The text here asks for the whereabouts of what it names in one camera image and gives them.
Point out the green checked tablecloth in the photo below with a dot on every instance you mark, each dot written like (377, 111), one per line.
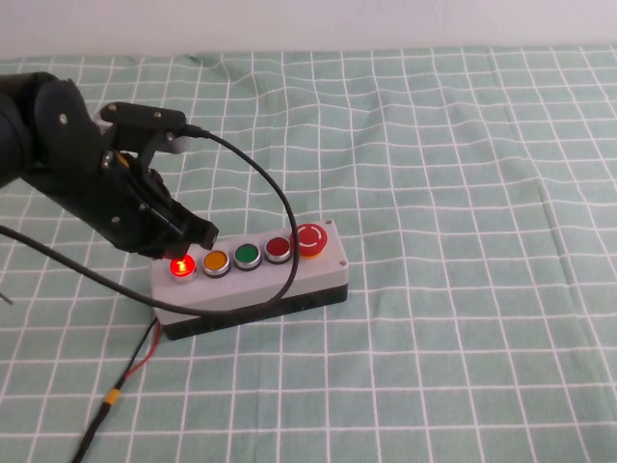
(434, 241)

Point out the green push button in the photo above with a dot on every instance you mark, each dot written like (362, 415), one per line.
(247, 254)

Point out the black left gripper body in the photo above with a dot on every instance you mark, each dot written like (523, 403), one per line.
(101, 202)

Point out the grey black button box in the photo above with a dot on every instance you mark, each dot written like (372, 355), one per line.
(250, 294)

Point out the yellow push button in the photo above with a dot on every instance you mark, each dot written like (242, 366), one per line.
(215, 262)

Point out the lit red push button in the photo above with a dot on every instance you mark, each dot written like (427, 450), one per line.
(182, 267)

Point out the dark red push button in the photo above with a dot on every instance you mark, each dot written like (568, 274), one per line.
(278, 248)

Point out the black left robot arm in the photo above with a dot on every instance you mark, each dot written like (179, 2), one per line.
(43, 120)

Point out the red emergency stop button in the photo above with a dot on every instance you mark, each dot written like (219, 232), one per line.
(311, 237)

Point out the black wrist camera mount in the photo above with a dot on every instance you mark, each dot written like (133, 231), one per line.
(144, 120)

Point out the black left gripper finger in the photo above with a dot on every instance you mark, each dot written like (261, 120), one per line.
(174, 245)
(195, 226)

